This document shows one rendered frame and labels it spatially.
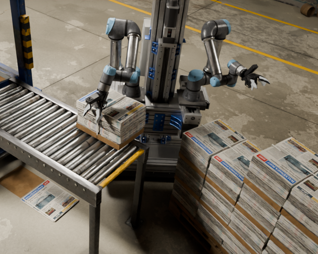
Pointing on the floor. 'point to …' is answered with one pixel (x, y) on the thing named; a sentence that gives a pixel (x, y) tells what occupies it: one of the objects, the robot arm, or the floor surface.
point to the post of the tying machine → (18, 7)
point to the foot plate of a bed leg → (134, 225)
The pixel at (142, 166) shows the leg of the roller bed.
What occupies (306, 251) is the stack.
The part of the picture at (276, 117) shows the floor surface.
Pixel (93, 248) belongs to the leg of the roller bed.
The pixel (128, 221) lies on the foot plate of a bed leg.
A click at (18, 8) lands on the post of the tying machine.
